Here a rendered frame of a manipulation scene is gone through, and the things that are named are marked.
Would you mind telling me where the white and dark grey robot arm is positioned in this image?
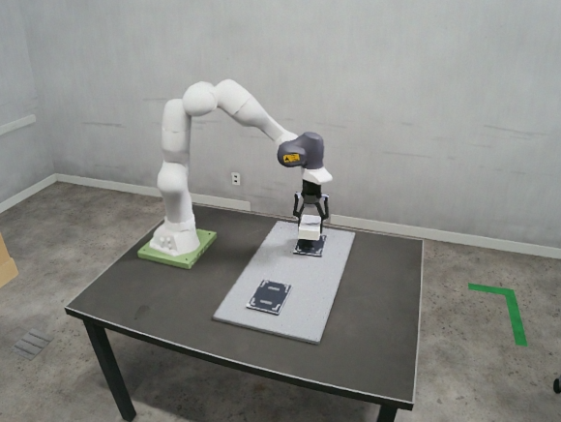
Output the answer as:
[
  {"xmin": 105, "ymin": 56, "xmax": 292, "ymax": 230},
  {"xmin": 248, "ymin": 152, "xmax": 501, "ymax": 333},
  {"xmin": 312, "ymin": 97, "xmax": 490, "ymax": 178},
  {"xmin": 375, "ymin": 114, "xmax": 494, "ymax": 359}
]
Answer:
[{"xmin": 149, "ymin": 79, "xmax": 332, "ymax": 256}]

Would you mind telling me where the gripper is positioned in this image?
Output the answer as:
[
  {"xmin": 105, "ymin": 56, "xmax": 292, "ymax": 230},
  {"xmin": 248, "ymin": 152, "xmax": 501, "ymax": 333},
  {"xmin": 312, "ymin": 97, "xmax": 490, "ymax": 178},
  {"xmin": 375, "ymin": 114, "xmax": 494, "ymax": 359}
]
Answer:
[{"xmin": 293, "ymin": 179, "xmax": 329, "ymax": 234}]

